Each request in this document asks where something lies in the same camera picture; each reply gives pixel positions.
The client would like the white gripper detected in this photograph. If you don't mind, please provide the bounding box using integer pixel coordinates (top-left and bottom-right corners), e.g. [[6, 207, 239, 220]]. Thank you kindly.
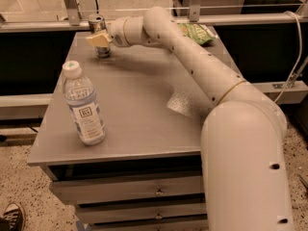
[[86, 18, 126, 48]]

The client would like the silver blue Red Bull can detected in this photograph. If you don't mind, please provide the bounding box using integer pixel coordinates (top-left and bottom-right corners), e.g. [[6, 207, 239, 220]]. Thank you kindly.
[[87, 13, 111, 58]]

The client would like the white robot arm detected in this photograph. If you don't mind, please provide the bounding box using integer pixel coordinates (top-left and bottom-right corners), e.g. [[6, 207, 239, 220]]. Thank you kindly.
[[87, 7, 295, 231]]

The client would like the clear plastic water bottle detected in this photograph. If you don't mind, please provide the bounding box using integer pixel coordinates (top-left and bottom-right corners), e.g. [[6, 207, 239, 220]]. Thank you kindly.
[[63, 61, 106, 145]]

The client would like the green chip bag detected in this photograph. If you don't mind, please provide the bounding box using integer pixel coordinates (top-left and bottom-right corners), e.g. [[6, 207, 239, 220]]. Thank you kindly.
[[178, 23, 216, 45]]

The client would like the grey drawer cabinet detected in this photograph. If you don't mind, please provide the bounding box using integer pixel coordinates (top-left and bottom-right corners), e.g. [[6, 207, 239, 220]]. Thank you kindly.
[[28, 33, 212, 231]]

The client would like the black white sneaker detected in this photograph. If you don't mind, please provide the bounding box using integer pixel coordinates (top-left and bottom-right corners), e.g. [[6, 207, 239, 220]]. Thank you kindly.
[[0, 202, 25, 231]]

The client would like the white cable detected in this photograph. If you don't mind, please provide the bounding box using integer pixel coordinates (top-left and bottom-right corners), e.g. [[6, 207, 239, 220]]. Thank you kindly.
[[272, 11, 304, 104]]

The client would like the metal railing frame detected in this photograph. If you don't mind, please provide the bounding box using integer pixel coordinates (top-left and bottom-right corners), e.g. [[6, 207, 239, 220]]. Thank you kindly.
[[1, 0, 307, 31]]

